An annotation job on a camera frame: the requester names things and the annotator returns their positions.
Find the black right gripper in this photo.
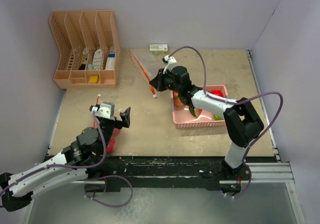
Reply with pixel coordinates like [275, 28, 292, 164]
[149, 68, 181, 94]

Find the clear zip bag orange zipper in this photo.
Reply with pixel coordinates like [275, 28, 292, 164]
[93, 94, 121, 154]

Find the peach with green leaf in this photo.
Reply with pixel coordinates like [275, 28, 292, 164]
[173, 92, 185, 107]

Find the watermelon slice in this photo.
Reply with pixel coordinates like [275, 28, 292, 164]
[189, 105, 202, 118]

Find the large red apple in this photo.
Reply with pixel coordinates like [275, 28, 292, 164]
[210, 89, 224, 97]

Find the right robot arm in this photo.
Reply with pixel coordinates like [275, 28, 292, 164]
[149, 66, 265, 179]

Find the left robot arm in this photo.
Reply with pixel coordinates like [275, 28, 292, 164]
[0, 102, 131, 211]

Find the small green white box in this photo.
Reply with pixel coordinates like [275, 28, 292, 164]
[149, 44, 168, 55]

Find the pink perforated plastic basket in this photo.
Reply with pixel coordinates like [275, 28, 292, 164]
[170, 91, 225, 129]

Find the yellow item in organizer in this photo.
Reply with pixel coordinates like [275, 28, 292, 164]
[89, 76, 99, 84]

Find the blue white box in organizer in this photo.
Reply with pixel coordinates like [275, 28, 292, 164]
[105, 46, 116, 70]

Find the white bottle in organizer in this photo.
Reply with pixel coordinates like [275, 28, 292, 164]
[92, 49, 103, 70]

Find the orange desk file organizer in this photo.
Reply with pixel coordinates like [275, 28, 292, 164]
[49, 10, 122, 89]

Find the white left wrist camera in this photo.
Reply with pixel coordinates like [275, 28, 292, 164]
[89, 102, 115, 120]

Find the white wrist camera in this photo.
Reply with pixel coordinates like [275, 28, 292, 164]
[89, 102, 115, 120]
[163, 55, 177, 74]

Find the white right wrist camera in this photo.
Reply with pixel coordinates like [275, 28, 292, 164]
[163, 55, 177, 74]

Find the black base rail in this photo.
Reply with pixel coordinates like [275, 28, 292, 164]
[88, 156, 251, 192]

